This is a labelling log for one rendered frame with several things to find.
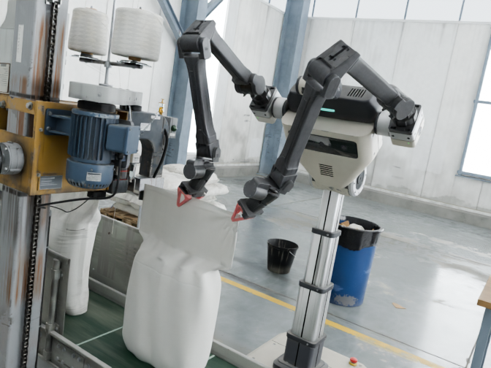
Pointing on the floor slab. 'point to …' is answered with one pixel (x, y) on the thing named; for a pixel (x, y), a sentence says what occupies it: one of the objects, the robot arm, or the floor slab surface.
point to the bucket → (280, 255)
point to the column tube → (10, 321)
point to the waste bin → (354, 261)
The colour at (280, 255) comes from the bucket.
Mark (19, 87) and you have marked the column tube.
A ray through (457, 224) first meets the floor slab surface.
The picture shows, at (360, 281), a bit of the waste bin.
